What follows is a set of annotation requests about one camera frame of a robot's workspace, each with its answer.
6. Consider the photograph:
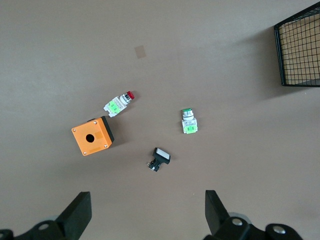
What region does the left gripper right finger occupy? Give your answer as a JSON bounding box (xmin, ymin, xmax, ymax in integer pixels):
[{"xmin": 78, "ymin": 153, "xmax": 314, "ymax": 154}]
[{"xmin": 203, "ymin": 189, "xmax": 307, "ymax": 240}]

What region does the black wire mesh basket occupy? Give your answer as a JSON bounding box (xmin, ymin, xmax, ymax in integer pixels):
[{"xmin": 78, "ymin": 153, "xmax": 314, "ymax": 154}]
[{"xmin": 273, "ymin": 0, "xmax": 320, "ymax": 88}]

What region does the orange button enclosure box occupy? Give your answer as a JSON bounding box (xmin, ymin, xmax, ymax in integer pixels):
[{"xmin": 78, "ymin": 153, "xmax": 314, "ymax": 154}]
[{"xmin": 71, "ymin": 115, "xmax": 116, "ymax": 157}]

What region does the translucent tape patch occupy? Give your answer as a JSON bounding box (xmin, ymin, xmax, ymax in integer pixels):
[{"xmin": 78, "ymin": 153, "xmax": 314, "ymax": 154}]
[{"xmin": 134, "ymin": 45, "xmax": 147, "ymax": 60}]

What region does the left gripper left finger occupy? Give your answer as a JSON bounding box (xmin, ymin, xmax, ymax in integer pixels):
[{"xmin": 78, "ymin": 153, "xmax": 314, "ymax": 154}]
[{"xmin": 0, "ymin": 191, "xmax": 92, "ymax": 240}]

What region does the black rectangular white-faced button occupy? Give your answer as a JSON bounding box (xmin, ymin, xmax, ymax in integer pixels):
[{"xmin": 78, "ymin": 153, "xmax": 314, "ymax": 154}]
[{"xmin": 145, "ymin": 147, "xmax": 172, "ymax": 174}]

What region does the green push button switch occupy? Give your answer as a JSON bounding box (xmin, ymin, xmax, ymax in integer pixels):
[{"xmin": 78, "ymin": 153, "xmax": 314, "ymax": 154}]
[{"xmin": 180, "ymin": 107, "xmax": 199, "ymax": 135}]

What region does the red push button switch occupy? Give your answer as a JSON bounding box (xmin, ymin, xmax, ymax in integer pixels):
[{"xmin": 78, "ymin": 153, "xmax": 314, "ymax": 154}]
[{"xmin": 103, "ymin": 90, "xmax": 136, "ymax": 119}]

